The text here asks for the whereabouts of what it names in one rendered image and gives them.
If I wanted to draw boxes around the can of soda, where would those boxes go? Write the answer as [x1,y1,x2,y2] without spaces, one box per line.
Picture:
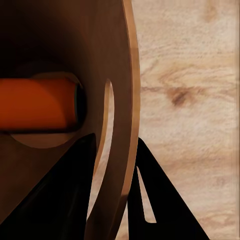
[0,77,83,132]

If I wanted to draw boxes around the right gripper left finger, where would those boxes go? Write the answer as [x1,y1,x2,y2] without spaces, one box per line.
[0,133,97,240]

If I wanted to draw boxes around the trash can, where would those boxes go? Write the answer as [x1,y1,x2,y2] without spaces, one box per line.
[0,0,141,240]

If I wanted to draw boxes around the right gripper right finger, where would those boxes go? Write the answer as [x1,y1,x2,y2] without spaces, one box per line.
[127,137,210,240]

